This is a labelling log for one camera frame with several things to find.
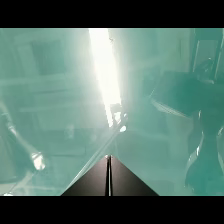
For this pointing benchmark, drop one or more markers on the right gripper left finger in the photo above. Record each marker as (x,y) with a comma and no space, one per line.
(93,181)

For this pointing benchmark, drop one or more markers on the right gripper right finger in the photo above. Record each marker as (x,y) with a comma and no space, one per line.
(128,181)

